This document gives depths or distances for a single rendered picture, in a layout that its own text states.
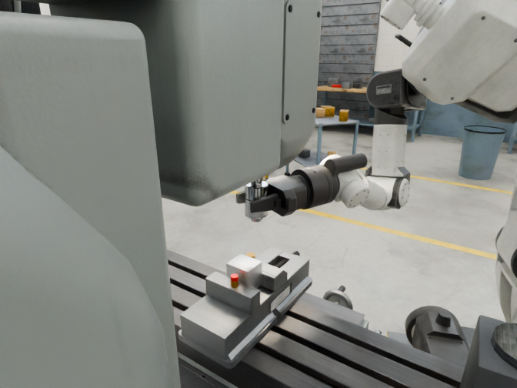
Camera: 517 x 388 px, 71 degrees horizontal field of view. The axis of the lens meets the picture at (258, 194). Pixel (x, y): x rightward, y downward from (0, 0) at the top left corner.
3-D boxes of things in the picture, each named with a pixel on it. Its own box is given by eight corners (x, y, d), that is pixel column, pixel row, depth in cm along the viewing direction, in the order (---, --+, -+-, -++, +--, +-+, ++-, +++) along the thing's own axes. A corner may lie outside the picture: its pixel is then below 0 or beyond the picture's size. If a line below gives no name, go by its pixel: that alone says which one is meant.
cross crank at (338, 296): (326, 305, 144) (328, 279, 139) (355, 316, 137) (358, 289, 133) (308, 328, 131) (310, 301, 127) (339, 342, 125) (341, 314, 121)
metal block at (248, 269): (241, 275, 85) (240, 253, 83) (261, 284, 82) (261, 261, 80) (226, 286, 81) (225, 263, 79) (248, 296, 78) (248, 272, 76)
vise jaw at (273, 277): (245, 264, 92) (245, 250, 91) (287, 280, 85) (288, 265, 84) (230, 275, 87) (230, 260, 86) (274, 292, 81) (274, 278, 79)
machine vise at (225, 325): (267, 265, 104) (267, 231, 100) (313, 282, 96) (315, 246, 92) (176, 338, 77) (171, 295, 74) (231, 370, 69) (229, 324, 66)
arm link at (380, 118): (390, 126, 111) (393, 80, 109) (418, 125, 104) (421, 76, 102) (367, 125, 104) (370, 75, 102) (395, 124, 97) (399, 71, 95)
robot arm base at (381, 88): (401, 122, 110) (391, 87, 112) (442, 103, 100) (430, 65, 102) (371, 119, 101) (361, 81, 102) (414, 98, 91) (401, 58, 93)
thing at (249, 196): (272, 212, 74) (272, 187, 72) (259, 221, 70) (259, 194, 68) (253, 207, 76) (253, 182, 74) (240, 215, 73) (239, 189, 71)
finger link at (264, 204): (249, 199, 68) (276, 192, 71) (249, 215, 70) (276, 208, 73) (253, 202, 67) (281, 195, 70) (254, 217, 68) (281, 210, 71)
